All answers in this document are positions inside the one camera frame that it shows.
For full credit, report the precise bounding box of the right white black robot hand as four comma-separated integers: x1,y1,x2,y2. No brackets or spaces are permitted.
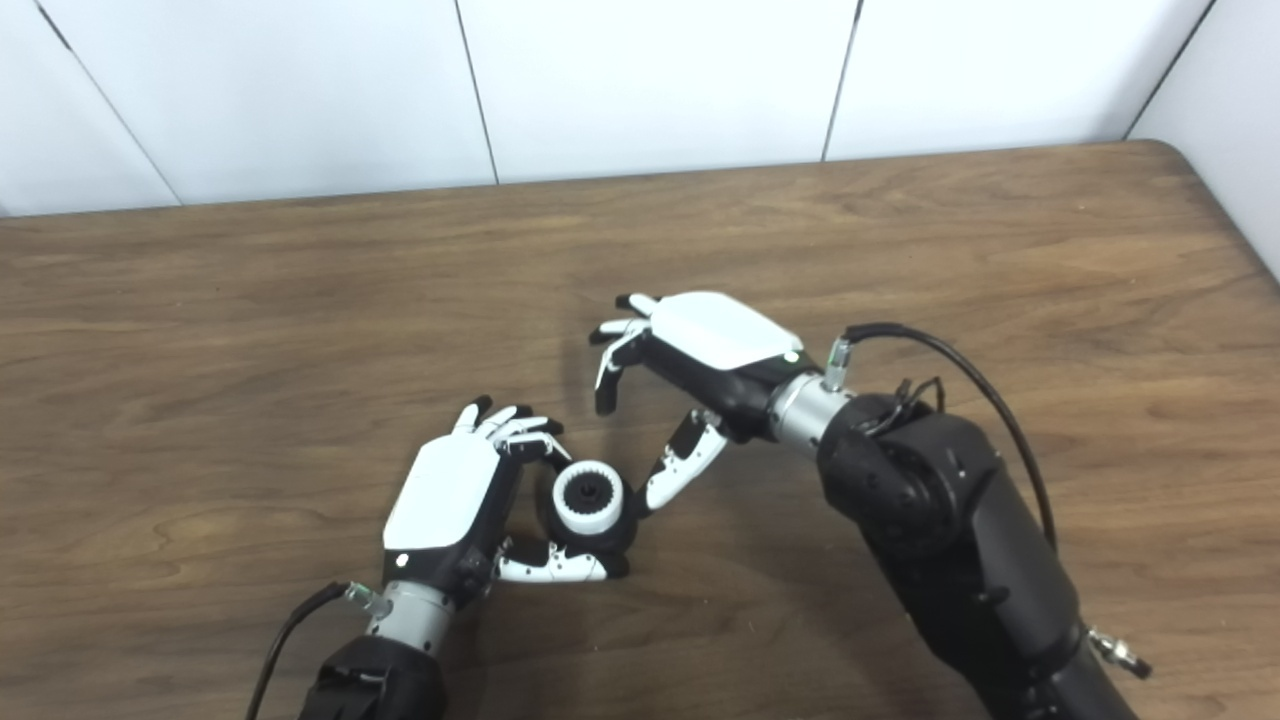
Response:
588,291,807,517

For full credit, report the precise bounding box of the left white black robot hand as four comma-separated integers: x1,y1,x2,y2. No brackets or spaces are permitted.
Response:
382,396,632,607

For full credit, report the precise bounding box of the white ring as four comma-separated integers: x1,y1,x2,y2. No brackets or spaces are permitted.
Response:
552,459,626,535

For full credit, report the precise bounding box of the round black part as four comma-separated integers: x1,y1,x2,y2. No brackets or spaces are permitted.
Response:
536,468,642,562

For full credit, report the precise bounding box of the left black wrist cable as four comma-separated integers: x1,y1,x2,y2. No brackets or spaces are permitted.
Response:
244,581,392,720

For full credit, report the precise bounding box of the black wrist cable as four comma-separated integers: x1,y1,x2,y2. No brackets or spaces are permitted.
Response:
821,321,1153,682
244,581,392,720

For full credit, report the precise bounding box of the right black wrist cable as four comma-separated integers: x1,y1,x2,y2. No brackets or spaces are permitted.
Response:
821,321,1153,682

